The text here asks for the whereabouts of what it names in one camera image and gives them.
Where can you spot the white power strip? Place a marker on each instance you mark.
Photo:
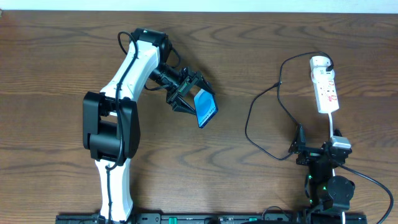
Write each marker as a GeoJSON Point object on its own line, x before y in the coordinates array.
{"type": "Point", "coordinates": [325, 90]}

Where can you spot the white USB charger adapter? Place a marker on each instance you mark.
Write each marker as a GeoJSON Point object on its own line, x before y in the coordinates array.
{"type": "Point", "coordinates": [319, 61]}

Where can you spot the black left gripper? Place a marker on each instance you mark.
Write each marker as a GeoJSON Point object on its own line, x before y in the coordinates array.
{"type": "Point", "coordinates": [183, 88]}

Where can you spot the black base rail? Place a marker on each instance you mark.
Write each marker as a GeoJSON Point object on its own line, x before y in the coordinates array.
{"type": "Point", "coordinates": [156, 218]}

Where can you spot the blue Galaxy smartphone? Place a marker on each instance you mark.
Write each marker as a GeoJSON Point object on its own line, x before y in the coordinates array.
{"type": "Point", "coordinates": [205, 106]}

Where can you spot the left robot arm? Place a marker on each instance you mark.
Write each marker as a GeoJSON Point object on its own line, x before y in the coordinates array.
{"type": "Point", "coordinates": [111, 130]}

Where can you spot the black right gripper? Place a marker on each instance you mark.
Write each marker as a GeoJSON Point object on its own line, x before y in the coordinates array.
{"type": "Point", "coordinates": [314, 150]}

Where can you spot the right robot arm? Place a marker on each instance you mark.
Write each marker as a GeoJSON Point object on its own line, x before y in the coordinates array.
{"type": "Point", "coordinates": [329, 194]}

